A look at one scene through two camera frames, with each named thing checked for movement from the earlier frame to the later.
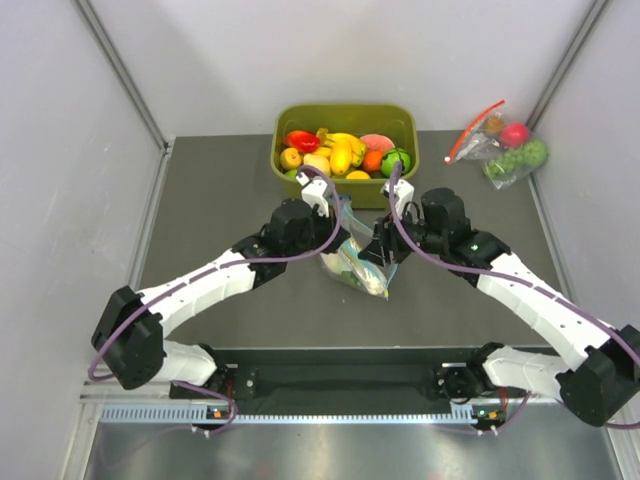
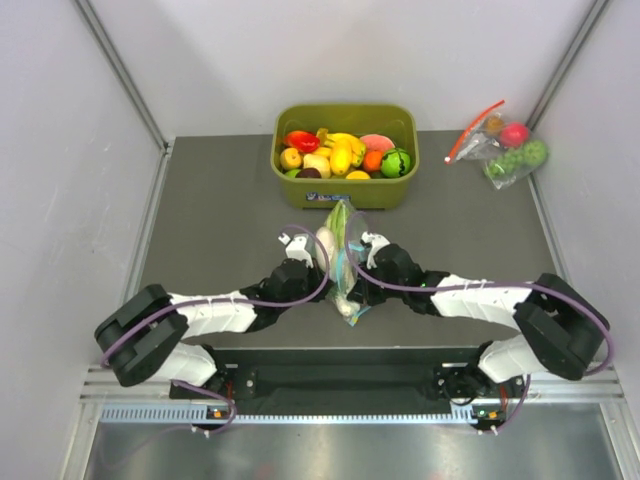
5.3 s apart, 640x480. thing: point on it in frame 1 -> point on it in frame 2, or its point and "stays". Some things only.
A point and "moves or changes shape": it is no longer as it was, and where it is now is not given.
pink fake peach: (377, 142) stays
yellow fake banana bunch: (343, 151) stays
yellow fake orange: (357, 175) stays
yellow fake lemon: (341, 155) stays
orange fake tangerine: (372, 160) stays
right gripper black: (386, 231) -> (364, 294)
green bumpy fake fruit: (535, 153) stays
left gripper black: (329, 225) -> (317, 277)
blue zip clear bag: (345, 267) moves or changes shape
